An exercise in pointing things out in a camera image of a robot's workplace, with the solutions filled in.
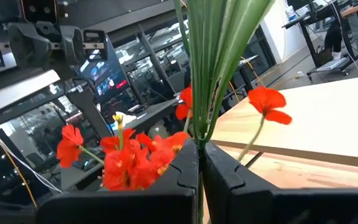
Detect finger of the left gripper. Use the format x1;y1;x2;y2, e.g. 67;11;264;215
7;22;52;68
60;25;85;65

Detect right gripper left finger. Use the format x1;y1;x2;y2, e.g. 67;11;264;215
35;139;200;224

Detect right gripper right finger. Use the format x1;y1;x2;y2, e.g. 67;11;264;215
202;141;358;224

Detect red artificial flower bunch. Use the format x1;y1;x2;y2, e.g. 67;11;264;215
56;113;191;191

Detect green grass stalk bunch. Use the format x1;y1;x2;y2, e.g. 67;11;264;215
172;0;293;224

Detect wooden shelf black legs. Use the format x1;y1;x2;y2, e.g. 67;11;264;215
209;74;358;170

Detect lit computer monitor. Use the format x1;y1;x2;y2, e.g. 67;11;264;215
79;37;130;105

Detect grey backpack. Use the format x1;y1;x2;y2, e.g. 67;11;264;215
147;123;170;139

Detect white crumpled cloth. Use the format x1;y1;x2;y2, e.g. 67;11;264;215
110;111;137;128

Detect black computer keyboard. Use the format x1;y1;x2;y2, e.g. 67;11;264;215
71;149;105;172

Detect low grey wheeled platform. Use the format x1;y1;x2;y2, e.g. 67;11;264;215
306;57;349;82

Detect dark handbag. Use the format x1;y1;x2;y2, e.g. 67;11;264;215
314;46;334;66

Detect person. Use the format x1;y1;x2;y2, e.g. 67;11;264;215
323;19;344;60

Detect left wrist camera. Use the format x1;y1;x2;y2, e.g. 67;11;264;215
19;0;58;25

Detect white hanging cable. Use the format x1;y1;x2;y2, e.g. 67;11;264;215
0;116;63;194

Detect yellow cable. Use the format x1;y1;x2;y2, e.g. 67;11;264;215
0;144;39;208

